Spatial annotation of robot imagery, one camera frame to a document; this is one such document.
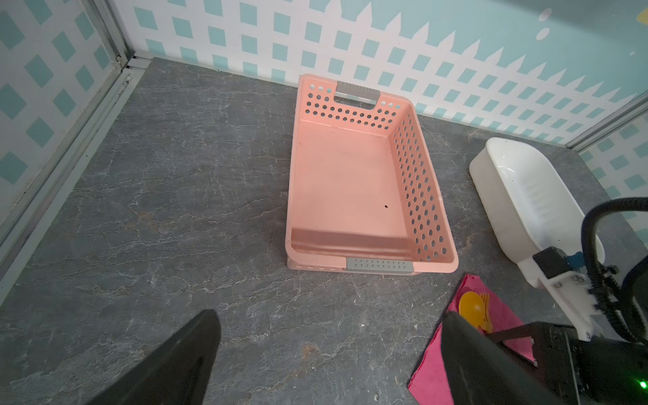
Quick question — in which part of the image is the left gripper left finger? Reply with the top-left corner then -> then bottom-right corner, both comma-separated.
89,309 -> 221,404

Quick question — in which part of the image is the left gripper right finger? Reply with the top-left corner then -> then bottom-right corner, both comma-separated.
441,312 -> 561,404

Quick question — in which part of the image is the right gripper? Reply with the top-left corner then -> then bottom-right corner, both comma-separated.
488,322 -> 647,404

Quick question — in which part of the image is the magenta paper napkin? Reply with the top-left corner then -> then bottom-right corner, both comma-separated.
408,275 -> 560,404

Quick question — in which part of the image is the yellow plastic spoon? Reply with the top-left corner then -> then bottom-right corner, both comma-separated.
458,291 -> 484,332

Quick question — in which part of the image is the yellow plastic fork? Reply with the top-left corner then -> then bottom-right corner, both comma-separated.
480,293 -> 494,334

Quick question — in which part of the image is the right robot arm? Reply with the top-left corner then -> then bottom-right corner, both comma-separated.
489,197 -> 647,404

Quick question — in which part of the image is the white oval plastic tub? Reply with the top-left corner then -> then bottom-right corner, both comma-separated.
469,138 -> 585,289

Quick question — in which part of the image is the pink perforated plastic basket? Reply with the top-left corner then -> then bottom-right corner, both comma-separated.
285,74 -> 458,275

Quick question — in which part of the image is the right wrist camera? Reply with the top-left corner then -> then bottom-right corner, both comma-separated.
531,246 -> 619,341

